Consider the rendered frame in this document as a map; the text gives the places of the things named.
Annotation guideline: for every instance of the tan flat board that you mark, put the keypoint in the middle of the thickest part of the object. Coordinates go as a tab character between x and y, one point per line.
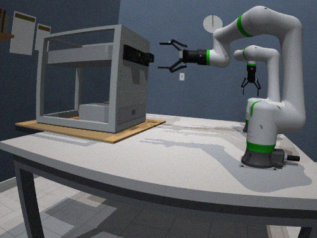
95	135

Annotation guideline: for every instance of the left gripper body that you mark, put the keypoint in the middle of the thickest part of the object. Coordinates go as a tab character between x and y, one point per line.
192	56

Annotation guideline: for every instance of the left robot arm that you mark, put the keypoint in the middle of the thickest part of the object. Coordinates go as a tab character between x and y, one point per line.
267	119

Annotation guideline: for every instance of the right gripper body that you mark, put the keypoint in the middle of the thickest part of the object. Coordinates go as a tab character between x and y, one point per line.
251	75

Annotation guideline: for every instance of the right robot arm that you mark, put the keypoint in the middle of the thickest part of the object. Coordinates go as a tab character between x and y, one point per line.
272	58

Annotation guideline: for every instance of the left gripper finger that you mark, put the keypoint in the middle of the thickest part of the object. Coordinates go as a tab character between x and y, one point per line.
174	65
172	43

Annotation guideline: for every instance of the grey metal rack frame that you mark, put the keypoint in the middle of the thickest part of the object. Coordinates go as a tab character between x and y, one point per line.
124	109

